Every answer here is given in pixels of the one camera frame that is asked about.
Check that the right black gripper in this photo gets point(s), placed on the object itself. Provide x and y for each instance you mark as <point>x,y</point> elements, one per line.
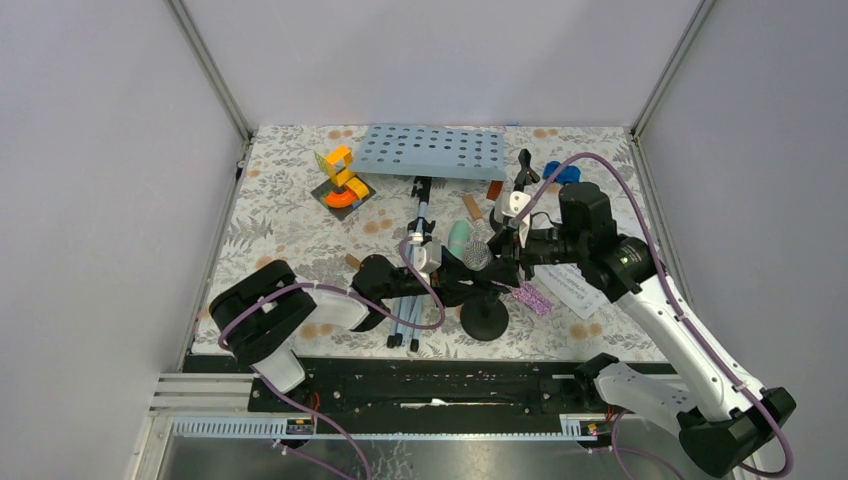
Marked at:
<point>508,267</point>

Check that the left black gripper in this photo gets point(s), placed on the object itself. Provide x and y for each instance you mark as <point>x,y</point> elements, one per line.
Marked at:
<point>452,279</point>

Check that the sheet music page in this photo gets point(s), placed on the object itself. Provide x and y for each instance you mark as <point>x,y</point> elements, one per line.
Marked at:
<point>567,284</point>

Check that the light wooden block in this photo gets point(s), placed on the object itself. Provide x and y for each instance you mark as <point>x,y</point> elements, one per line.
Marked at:
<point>472,207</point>
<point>353,262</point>

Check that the floral tablecloth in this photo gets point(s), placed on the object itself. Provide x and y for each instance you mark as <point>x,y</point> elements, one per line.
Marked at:
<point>276,218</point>

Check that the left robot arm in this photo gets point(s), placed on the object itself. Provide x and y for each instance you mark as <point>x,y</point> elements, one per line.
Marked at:
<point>256,316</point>

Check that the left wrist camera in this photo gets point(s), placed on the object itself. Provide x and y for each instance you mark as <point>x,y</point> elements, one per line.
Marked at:
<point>426,255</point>

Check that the light wooden block centre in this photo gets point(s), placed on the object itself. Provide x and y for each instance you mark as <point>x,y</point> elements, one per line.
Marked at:
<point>353,262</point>

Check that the black microphone stand front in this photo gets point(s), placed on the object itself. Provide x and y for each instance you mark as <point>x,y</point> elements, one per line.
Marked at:
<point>526,176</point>

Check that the blue toy car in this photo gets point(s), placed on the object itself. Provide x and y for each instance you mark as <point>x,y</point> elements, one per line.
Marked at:
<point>568,175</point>

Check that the green toy microphone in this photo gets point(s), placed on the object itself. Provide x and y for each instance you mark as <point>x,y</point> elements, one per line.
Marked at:
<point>460,235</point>

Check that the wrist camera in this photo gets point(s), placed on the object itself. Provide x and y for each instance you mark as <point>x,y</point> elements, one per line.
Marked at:
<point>512,210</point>
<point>426,255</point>

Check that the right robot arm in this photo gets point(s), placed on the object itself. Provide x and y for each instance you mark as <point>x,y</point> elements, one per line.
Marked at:
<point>724,414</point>

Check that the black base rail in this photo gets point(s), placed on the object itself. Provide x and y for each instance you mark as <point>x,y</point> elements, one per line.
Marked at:
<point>382,396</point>

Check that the light wooden block right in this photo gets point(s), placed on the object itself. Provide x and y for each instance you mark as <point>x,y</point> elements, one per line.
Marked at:
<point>472,207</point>

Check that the black microphone stand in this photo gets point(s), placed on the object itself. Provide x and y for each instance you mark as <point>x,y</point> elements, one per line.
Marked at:
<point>526,176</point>
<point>484,317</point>

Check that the dark red wooden block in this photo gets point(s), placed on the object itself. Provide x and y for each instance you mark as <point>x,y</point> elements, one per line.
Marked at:
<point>494,190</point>

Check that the toy brick assembly grey base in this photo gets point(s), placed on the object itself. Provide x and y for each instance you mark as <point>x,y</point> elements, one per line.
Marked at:
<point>343,192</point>

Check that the light blue music stand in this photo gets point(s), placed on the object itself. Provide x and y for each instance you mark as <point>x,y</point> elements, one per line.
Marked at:
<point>423,154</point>

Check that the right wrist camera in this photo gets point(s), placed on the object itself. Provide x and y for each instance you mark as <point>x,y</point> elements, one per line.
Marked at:
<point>512,210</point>

